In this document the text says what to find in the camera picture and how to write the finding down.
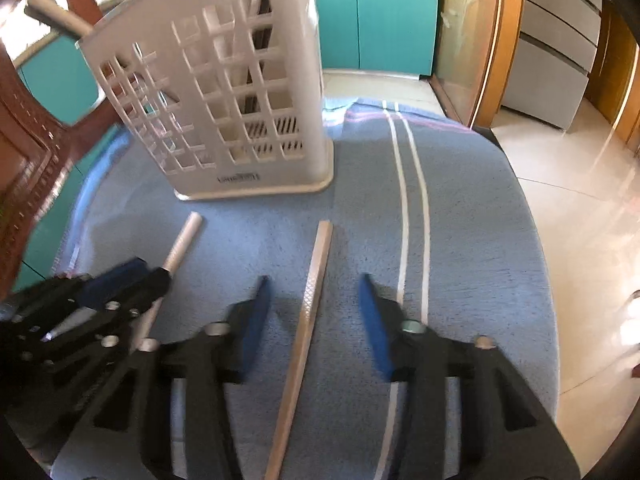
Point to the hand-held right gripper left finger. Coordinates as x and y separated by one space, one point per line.
255 320

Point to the blue striped towel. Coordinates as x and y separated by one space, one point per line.
360 230

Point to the wooden framed glass door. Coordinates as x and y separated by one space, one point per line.
465 35

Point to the carved wooden chair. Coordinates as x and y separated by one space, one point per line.
30 160

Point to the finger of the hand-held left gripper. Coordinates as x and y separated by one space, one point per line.
117 275
152 280

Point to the white plastic utensil holder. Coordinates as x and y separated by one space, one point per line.
312 110

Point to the teal kitchen cabinet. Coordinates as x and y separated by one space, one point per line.
55 80
390 20

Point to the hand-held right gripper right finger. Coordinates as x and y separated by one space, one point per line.
377 325

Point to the silver refrigerator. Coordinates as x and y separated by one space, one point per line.
550 60

